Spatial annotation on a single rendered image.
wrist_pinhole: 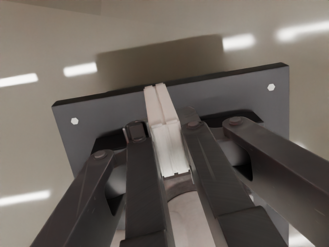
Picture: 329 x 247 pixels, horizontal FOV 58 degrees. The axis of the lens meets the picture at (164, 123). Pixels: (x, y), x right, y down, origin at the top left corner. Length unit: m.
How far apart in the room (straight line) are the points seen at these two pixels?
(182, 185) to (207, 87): 0.21
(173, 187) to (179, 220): 0.10
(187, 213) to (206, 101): 0.24
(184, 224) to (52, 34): 0.65
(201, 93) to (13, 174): 0.74
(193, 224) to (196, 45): 0.56
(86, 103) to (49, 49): 0.34
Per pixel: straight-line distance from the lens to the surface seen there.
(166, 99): 0.17
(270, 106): 0.68
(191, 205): 0.54
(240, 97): 0.65
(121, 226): 0.69
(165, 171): 0.15
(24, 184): 1.14
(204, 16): 0.91
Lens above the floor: 0.89
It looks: 68 degrees down
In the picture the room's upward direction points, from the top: 171 degrees clockwise
